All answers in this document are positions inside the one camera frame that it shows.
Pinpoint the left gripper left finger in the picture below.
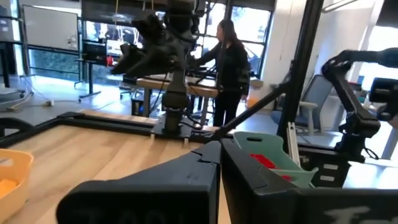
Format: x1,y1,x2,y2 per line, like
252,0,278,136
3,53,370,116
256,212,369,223
55,140,222,224

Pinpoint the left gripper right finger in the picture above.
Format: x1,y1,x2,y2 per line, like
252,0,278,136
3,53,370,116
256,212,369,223
221,138,398,224

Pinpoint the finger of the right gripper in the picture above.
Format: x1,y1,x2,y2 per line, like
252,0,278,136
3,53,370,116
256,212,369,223
119,43,147,63
111,60,162,78

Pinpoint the red toy brick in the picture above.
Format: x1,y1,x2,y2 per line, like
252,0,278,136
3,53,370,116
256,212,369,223
248,152,278,170

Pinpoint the orange-yellow toy brick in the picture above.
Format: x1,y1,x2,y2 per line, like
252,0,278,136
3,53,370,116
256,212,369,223
0,178,19,198

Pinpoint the black monitor stand desk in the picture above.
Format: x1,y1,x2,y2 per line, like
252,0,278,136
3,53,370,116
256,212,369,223
73,40,109,100

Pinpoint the wooden work table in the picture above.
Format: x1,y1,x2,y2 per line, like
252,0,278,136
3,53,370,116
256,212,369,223
136,73,219,126

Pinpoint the green-teal plastic bin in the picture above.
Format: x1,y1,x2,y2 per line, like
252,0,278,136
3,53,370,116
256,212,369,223
233,131,320,189

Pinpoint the person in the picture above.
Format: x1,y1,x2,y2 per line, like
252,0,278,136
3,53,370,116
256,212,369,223
189,19,251,127

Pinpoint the white whiteboard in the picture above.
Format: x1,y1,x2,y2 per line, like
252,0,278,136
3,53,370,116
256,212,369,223
22,4,79,52

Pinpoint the grey office chair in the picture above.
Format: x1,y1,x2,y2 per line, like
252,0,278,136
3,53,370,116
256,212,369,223
269,73,345,136

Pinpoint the black shelf rack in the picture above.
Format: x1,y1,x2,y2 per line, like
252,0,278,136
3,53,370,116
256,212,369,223
0,40,19,90

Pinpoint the yellow plastic bin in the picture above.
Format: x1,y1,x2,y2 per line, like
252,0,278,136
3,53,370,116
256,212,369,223
0,148,35,223

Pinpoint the black aluminium table frame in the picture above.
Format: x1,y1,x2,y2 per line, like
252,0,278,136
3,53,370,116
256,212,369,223
0,0,354,189

